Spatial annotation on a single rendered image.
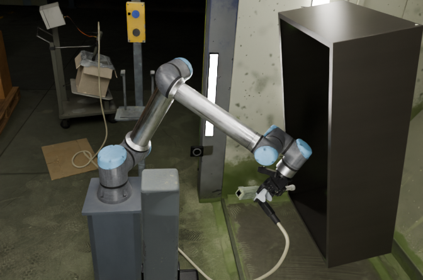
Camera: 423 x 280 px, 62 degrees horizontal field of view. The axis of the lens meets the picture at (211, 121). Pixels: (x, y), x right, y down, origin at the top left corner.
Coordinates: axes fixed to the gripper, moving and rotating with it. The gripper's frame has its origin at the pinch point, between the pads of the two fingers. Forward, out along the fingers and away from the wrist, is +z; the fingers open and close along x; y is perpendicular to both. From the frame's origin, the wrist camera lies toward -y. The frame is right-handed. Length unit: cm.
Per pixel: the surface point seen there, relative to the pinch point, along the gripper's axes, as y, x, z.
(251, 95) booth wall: -78, 57, -14
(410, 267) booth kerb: 60, 118, 12
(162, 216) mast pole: 42, -114, -55
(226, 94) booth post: -87, 42, -7
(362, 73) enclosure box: 6, -10, -76
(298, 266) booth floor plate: 21, 73, 51
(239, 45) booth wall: -94, 35, -41
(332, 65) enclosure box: -1, -21, -73
